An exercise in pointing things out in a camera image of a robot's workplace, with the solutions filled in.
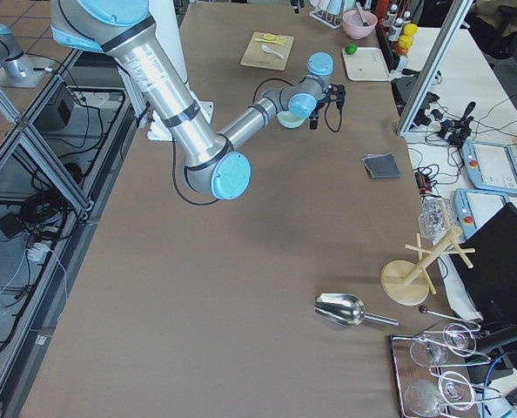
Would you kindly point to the aluminium frame post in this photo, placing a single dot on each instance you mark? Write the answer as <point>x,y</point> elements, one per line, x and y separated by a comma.
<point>441,45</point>

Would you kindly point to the wine glass rack tray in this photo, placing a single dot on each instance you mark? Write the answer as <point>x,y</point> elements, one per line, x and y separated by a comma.
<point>431,372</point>

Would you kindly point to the teach pendant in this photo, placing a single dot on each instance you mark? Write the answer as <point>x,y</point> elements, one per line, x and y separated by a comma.
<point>490,166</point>
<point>474,208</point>

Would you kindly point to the upper teach pendant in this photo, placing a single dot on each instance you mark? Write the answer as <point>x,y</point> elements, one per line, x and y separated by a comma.
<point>490,166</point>

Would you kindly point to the green lime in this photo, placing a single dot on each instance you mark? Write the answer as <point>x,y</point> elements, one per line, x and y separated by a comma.
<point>351,49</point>

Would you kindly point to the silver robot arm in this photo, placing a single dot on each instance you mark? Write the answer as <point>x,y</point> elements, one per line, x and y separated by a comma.
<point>126,31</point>

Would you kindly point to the lower teach pendant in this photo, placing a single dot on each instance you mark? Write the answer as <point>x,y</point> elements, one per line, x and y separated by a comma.
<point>474,208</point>

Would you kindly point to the metal ice scoop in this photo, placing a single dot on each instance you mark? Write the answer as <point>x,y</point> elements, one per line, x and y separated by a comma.
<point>347,310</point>

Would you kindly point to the steel muddler with black tip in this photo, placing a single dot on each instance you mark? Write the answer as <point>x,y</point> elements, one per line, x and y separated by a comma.
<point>361,14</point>

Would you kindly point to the grey folded cloth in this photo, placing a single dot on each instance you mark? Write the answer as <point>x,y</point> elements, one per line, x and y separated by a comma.
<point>381,166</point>

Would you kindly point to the white wire cup rack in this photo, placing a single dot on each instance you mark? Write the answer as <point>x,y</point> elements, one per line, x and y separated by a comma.
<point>330,12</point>

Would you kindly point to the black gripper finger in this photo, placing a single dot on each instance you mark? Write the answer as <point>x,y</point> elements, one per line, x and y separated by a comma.
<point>314,121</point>

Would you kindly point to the wooden cup tree stand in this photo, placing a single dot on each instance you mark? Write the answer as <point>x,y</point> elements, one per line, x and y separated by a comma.
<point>409,284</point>

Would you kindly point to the light green bowl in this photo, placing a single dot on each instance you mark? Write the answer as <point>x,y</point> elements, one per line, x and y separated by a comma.
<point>289,120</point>

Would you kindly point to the pink bowl with ice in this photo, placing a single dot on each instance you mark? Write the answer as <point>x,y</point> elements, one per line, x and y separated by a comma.
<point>353,25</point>

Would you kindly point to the cream rabbit tray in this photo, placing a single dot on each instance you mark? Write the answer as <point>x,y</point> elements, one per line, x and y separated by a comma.
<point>366,64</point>

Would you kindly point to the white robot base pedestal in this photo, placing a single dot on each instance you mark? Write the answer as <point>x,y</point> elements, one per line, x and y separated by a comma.
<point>167,34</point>

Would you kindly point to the bamboo cutting board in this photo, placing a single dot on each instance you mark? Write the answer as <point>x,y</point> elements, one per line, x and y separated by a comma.
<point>255,57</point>

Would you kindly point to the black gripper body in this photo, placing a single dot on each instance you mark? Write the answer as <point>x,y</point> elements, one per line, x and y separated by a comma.
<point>318,106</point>

